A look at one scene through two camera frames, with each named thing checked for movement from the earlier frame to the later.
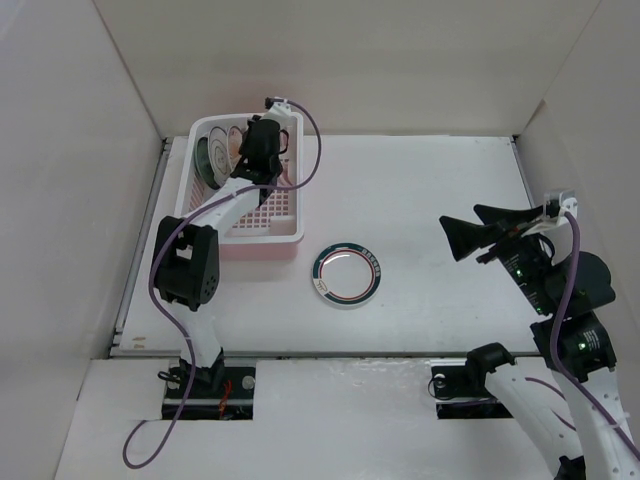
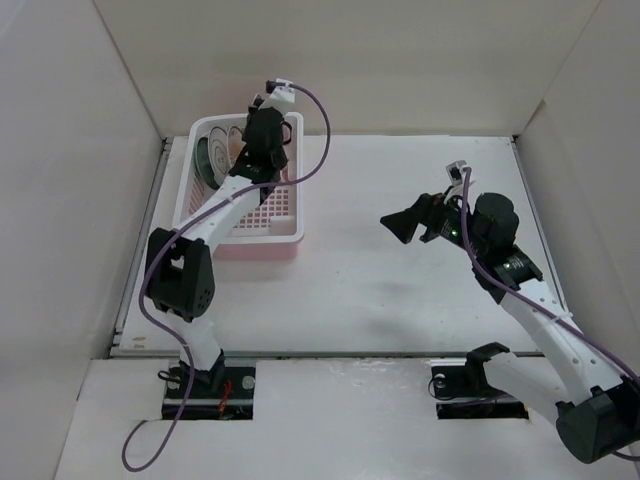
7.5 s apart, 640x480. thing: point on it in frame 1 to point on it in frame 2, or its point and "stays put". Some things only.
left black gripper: [244, 149] stays put
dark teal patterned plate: [203, 163] stays put
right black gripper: [464, 237] to [426, 211]
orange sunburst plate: [234, 139] stays put
